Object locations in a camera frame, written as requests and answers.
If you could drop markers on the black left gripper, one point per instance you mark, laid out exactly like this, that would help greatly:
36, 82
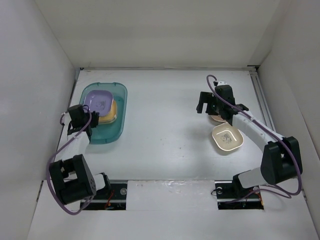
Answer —
94, 120

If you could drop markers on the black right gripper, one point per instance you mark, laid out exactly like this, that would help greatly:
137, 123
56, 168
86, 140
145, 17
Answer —
205, 97

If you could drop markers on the purple plate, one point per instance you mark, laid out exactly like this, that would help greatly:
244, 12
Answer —
99, 101

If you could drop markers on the yellow plate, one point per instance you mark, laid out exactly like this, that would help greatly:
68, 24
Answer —
111, 116

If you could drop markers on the beige plate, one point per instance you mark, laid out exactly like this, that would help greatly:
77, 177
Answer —
227, 138

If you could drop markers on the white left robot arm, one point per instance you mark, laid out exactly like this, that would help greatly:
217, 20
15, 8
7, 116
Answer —
68, 175

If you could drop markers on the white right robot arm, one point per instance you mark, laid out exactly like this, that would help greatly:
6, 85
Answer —
281, 165

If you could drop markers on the teal plastic bin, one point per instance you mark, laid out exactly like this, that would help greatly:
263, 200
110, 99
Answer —
108, 133

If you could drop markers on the brown plate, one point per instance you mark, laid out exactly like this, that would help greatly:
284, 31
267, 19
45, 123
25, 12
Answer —
217, 118

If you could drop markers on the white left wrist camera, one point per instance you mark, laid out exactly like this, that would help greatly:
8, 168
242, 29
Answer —
65, 119

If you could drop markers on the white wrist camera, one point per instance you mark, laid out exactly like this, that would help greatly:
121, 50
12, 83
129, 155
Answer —
65, 119
220, 83

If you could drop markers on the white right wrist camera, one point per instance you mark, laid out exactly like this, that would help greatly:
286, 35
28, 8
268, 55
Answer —
220, 83

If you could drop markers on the aluminium rail right edge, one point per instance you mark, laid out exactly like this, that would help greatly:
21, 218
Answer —
264, 108

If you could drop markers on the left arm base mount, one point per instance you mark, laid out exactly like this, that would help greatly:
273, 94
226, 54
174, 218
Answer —
114, 200

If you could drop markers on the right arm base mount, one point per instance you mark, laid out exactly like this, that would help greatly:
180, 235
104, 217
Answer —
230, 199

